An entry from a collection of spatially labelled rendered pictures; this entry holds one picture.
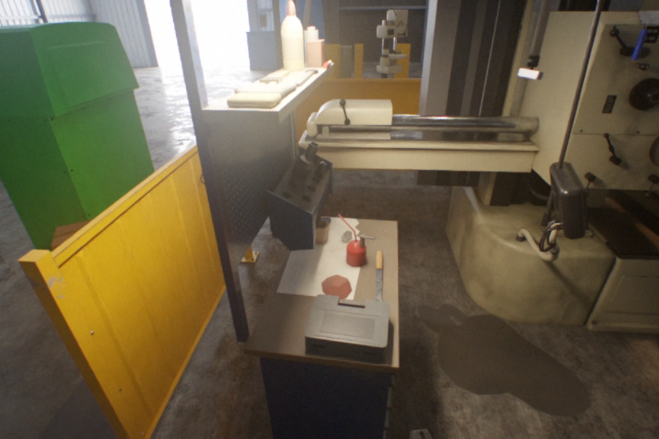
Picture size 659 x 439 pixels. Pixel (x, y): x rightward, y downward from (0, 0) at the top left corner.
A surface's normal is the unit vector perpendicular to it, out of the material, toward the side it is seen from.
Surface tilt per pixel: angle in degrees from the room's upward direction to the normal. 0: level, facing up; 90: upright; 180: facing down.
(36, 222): 90
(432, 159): 90
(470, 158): 90
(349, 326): 0
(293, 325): 0
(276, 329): 0
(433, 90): 90
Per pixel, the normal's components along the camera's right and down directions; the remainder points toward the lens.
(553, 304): -0.09, 0.50
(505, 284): -0.67, 0.38
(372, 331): -0.01, -0.87
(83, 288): 1.00, 0.04
